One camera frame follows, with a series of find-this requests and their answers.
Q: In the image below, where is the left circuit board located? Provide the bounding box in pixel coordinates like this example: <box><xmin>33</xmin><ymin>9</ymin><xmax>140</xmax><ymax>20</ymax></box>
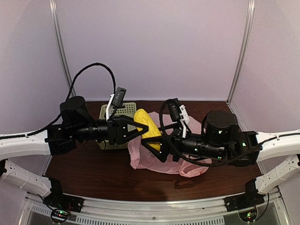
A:
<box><xmin>50</xmin><ymin>209</ymin><xmax>70</xmax><ymax>224</ymax></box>

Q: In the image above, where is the left aluminium frame post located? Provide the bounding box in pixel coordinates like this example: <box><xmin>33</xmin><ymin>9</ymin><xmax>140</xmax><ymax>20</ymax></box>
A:
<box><xmin>49</xmin><ymin>0</ymin><xmax>76</xmax><ymax>97</ymax></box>

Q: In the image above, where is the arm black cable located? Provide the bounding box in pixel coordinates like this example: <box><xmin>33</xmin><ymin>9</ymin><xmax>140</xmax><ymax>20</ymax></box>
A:
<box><xmin>158</xmin><ymin>98</ymin><xmax>261</xmax><ymax>166</ymax></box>
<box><xmin>0</xmin><ymin>62</ymin><xmax>117</xmax><ymax>139</ymax></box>

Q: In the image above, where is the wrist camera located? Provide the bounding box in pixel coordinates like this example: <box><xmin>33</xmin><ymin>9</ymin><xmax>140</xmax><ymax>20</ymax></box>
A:
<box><xmin>105</xmin><ymin>87</ymin><xmax>127</xmax><ymax>120</ymax></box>
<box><xmin>167</xmin><ymin>98</ymin><xmax>191</xmax><ymax>138</ymax></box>

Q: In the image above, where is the right aluminium frame post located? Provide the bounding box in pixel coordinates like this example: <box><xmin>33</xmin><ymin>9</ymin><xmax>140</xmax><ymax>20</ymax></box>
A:
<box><xmin>226</xmin><ymin>0</ymin><xmax>255</xmax><ymax>105</ymax></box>

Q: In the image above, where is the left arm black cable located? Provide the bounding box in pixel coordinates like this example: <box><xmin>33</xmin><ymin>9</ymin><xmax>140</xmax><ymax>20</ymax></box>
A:
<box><xmin>0</xmin><ymin>62</ymin><xmax>117</xmax><ymax>139</ymax></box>

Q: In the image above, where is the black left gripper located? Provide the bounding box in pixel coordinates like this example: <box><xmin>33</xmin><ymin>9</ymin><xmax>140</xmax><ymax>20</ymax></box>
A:
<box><xmin>72</xmin><ymin>114</ymin><xmax>149</xmax><ymax>145</ymax></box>

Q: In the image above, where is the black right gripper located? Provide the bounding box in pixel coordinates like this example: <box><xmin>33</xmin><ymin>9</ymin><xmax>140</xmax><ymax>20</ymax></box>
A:
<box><xmin>141</xmin><ymin>123</ymin><xmax>225</xmax><ymax>164</ymax></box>

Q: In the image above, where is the green perforated plastic basket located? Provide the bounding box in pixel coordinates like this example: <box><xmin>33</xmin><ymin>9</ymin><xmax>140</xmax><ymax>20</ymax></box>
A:
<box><xmin>97</xmin><ymin>102</ymin><xmax>136</xmax><ymax>150</ymax></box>

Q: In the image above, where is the aluminium frame post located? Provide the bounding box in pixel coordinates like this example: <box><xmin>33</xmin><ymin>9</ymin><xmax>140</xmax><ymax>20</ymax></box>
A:
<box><xmin>49</xmin><ymin>0</ymin><xmax>76</xmax><ymax>97</ymax></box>
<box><xmin>226</xmin><ymin>0</ymin><xmax>255</xmax><ymax>105</ymax></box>

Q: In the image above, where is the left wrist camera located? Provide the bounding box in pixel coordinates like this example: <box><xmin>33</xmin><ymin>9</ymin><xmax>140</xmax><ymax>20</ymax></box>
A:
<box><xmin>105</xmin><ymin>87</ymin><xmax>127</xmax><ymax>120</ymax></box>

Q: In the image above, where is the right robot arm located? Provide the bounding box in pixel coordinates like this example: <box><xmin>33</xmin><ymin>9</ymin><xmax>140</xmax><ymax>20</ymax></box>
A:
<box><xmin>141</xmin><ymin>109</ymin><xmax>300</xmax><ymax>207</ymax></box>

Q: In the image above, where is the front aluminium rail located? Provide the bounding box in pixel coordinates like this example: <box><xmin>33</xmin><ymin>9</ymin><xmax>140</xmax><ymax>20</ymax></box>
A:
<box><xmin>23</xmin><ymin>187</ymin><xmax>282</xmax><ymax>225</ymax></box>

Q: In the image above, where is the circuit board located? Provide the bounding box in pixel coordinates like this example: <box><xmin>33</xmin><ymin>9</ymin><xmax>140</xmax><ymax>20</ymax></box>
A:
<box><xmin>239</xmin><ymin>209</ymin><xmax>258</xmax><ymax>223</ymax></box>
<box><xmin>50</xmin><ymin>209</ymin><xmax>70</xmax><ymax>224</ymax></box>

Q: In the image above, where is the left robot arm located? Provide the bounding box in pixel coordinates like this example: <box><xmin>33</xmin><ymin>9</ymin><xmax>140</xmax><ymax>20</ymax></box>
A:
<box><xmin>0</xmin><ymin>96</ymin><xmax>149</xmax><ymax>208</ymax></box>

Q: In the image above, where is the pink plastic bag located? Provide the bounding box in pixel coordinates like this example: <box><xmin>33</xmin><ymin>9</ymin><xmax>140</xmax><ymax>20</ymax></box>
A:
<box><xmin>127</xmin><ymin>109</ymin><xmax>209</xmax><ymax>178</ymax></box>

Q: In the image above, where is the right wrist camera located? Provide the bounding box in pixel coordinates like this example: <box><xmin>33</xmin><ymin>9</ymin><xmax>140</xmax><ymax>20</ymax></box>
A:
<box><xmin>167</xmin><ymin>98</ymin><xmax>191</xmax><ymax>138</ymax></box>

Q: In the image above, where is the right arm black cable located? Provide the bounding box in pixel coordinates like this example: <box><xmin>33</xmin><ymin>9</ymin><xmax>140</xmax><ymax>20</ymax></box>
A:
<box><xmin>158</xmin><ymin>98</ymin><xmax>261</xmax><ymax>166</ymax></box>

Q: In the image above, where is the right circuit board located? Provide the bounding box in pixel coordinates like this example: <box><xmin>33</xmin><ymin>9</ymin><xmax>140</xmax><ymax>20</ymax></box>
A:
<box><xmin>239</xmin><ymin>209</ymin><xmax>258</xmax><ymax>223</ymax></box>

